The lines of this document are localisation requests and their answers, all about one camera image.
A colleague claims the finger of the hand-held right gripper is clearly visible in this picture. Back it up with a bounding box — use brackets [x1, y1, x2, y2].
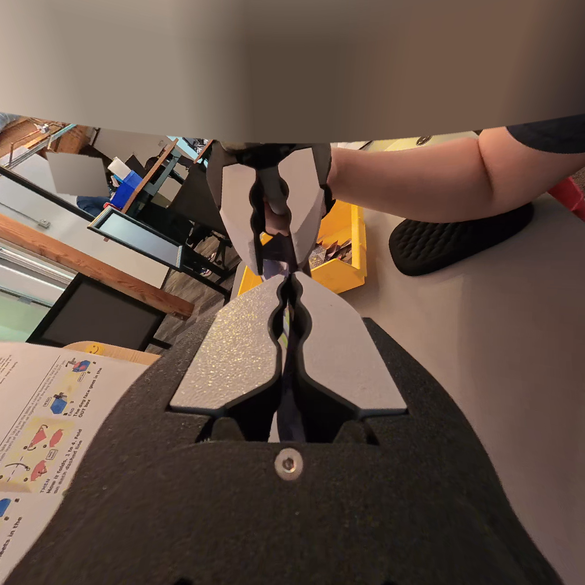
[218, 163, 267, 276]
[276, 147, 324, 269]

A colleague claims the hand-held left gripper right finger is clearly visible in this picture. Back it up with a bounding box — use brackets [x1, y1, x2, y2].
[291, 272, 409, 420]

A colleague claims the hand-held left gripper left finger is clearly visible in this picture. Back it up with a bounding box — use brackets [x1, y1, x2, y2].
[169, 275, 288, 418]

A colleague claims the patterned origami paper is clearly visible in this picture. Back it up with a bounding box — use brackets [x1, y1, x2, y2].
[260, 231, 312, 443]

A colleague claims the person's right forearm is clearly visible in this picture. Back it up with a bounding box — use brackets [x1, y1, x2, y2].
[327, 128, 585, 225]

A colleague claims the person's right hand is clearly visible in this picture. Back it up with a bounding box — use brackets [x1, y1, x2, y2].
[264, 201, 292, 237]

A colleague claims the black office chair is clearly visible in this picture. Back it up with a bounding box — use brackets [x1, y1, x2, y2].
[168, 162, 231, 275]

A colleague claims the stack of origami papers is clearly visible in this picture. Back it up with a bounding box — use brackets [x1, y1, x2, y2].
[308, 235, 353, 271]

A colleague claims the yellow plastic bin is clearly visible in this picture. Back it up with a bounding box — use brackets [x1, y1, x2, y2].
[237, 200, 367, 295]

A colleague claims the grey framed panel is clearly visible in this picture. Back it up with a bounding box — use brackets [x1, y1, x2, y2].
[87, 206, 185, 276]

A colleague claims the wooden instruction board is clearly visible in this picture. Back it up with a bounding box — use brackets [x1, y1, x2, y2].
[62, 340, 161, 367]

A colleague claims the blue storage box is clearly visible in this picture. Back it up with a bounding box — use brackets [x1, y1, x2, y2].
[109, 169, 143, 207]

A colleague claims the black framed screen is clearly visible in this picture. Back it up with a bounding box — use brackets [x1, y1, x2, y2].
[26, 273, 166, 353]

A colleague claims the black padded wrist rest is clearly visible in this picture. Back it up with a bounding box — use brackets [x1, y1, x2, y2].
[388, 201, 535, 277]

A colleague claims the printed instruction sheet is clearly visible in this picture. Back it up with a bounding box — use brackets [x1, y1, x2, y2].
[0, 343, 151, 574]

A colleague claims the red plastic object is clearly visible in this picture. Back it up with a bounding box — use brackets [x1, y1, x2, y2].
[546, 176, 585, 223]

